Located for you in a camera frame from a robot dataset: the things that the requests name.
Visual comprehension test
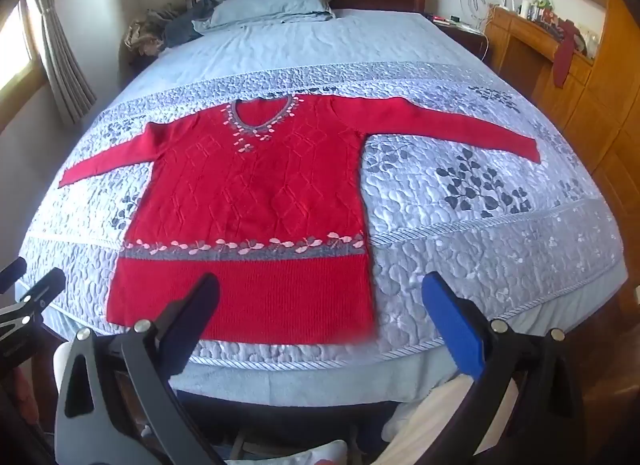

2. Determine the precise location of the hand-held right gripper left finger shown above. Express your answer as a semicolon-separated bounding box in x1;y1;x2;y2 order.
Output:
54;272;227;465

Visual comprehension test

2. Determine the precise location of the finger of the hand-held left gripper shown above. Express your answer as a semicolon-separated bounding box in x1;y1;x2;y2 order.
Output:
0;257;28;296
0;267;67;346

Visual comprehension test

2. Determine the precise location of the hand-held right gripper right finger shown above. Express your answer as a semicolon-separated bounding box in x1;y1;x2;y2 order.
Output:
421;271;587;465

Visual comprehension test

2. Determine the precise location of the red knitted sweater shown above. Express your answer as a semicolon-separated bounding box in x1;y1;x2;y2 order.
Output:
57;94;542;347

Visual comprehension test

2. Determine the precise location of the grey leaf-print quilted bedspread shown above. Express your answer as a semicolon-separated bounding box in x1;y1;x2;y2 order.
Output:
15;10;631;382

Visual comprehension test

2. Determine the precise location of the beige cloth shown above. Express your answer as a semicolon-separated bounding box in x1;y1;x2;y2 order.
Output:
387;374;518;452

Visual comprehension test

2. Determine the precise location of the light blue bed sheet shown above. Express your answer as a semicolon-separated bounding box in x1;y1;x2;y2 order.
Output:
170;337;471;408

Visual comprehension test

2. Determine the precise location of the window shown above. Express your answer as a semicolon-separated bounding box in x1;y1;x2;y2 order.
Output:
0;0;45;98

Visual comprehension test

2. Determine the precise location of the beige curtain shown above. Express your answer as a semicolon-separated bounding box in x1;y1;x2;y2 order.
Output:
31;0;99;126

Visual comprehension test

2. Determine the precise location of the light wooden cabinet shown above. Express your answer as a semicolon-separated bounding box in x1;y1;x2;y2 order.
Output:
484;0;640;251

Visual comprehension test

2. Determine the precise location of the camouflage cloth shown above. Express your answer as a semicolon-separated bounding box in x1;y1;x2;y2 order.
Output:
124;7;174;58

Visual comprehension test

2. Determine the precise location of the dark blue clothing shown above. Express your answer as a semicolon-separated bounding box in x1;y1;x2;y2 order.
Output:
164;0;219;48

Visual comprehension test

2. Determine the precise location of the dark wooden nightstand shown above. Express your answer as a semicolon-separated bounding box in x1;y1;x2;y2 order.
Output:
431;14;490;62

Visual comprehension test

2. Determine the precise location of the dark red hanging cloth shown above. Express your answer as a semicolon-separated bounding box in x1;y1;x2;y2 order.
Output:
549;19;584;89

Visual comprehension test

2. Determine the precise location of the light blue pillow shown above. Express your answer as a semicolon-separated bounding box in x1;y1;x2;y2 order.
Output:
206;0;335;30

